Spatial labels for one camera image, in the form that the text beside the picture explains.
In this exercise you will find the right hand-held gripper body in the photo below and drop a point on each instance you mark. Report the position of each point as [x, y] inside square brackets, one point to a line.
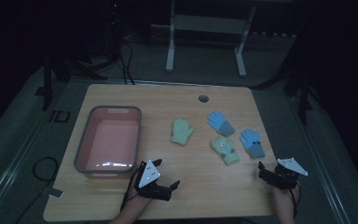
[287, 174]

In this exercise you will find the white desk frame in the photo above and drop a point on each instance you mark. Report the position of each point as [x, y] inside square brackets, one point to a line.
[209, 24]

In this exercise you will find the pink basin with grey rim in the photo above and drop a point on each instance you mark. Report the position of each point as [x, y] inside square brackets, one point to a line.
[112, 143]

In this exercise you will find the grey tape strip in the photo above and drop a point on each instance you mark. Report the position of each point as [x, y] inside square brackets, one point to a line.
[53, 192]

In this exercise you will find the black stand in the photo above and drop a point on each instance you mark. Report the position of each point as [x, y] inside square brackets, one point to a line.
[303, 99]
[47, 84]

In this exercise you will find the plain green mitten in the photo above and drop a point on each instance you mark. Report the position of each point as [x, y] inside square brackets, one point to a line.
[181, 132]

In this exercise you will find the grey table grommet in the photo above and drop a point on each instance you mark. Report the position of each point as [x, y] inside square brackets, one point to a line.
[203, 99]

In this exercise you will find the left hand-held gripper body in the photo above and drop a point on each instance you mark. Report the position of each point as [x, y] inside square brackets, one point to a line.
[149, 177]

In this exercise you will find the blue glove with dark dots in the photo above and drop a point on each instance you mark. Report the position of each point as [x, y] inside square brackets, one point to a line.
[252, 143]

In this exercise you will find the person's left hand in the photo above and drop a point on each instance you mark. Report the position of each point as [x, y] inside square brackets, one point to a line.
[138, 201]

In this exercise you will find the blue glove with grey cuff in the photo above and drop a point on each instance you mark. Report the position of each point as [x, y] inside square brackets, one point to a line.
[220, 123]

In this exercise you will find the green mitten with face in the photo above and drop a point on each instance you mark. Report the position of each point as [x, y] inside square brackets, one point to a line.
[225, 151]

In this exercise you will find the person's right hand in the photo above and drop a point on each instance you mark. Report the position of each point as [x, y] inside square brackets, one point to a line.
[284, 197]

